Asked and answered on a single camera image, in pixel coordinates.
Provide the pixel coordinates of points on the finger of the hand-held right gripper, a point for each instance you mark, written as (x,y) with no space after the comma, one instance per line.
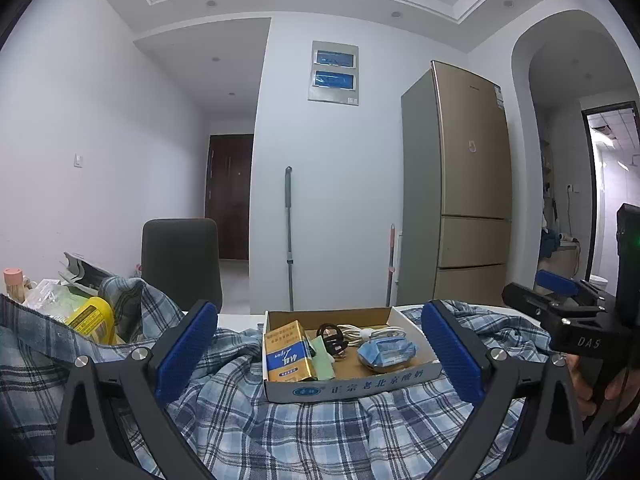
(530,302)
(555,282)

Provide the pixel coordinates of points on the yellow snack packet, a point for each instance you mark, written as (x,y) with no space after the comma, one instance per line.
(92,320)

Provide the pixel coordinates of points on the gold and blue cigarette pack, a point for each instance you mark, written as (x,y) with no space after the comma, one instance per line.
(290,355)

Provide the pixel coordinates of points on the pink capped bottle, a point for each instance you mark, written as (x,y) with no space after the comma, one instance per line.
(13,282)

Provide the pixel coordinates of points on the dark brown door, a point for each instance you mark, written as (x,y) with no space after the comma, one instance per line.
(230,195)

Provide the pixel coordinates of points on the person's right hand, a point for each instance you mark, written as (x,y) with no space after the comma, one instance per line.
(580,385)

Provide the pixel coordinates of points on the grey mop pole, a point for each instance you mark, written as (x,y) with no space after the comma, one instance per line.
(289,235)

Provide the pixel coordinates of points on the gold refrigerator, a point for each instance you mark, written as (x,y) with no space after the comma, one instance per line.
(460,170)

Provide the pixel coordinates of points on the blue plaid shirt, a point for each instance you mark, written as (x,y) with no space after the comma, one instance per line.
(300,435)

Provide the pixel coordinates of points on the green snap pouch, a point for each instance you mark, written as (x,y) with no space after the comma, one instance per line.
(324,365)

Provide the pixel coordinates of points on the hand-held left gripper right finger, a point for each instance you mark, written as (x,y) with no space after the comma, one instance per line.
(452,355)

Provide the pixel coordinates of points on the blue cloth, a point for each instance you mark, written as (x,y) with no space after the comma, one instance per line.
(551,244)

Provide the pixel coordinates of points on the white cardboard box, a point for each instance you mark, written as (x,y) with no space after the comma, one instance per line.
(360,385)

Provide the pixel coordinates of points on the white toilet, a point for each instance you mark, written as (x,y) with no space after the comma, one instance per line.
(599,280)

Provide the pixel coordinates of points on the grey white folder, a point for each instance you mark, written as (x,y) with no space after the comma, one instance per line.
(85,270)

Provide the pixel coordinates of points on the clear plastic bag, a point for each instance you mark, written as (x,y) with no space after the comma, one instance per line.
(47,297)

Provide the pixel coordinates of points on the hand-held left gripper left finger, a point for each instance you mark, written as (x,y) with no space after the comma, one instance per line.
(187,350)

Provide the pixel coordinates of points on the blue plastic packet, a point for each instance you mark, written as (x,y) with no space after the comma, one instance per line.
(387,352)

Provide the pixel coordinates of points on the grey electrical panel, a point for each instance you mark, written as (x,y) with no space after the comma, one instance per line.
(333,72)

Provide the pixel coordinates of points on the dark office chair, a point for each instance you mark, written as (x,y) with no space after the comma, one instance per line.
(180,260)

